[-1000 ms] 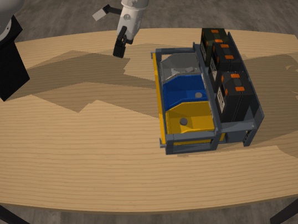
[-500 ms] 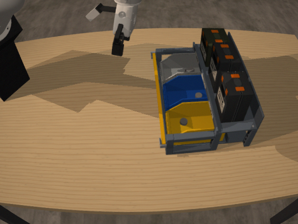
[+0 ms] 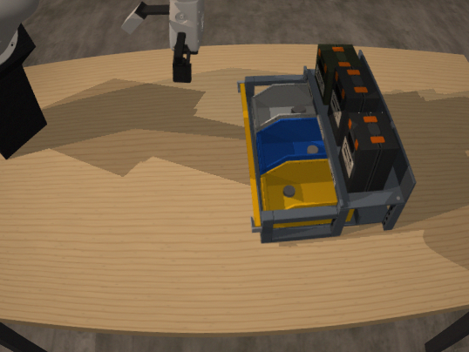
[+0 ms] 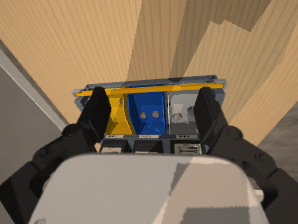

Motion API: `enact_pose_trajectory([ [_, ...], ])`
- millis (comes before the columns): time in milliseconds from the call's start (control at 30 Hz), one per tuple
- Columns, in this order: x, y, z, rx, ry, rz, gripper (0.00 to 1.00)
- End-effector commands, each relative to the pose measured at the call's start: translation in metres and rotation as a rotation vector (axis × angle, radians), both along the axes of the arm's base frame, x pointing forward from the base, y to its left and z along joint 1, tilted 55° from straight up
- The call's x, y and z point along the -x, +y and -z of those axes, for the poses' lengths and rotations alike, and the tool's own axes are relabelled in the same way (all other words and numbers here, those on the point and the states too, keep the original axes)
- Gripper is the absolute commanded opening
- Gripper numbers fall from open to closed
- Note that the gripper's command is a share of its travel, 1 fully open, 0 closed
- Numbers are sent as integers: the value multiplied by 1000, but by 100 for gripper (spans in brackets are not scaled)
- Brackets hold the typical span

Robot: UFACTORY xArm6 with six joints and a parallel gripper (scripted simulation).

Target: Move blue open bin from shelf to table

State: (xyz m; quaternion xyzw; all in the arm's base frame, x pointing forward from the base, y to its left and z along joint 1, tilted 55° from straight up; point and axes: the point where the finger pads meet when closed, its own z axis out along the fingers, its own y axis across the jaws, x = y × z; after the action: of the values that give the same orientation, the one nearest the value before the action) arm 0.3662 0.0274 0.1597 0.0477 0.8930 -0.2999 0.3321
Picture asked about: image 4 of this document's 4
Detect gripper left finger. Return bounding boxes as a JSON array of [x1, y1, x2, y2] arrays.
[[0, 87, 112, 224]]

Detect yellow open bin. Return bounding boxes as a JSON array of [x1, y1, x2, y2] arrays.
[[105, 93, 135, 135]]

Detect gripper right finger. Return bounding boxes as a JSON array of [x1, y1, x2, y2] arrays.
[[193, 86, 298, 224]]

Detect blue bin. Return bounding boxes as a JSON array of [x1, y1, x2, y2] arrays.
[[127, 91, 166, 135]]

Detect yellow bar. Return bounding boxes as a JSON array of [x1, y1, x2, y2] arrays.
[[75, 83, 223, 96]]

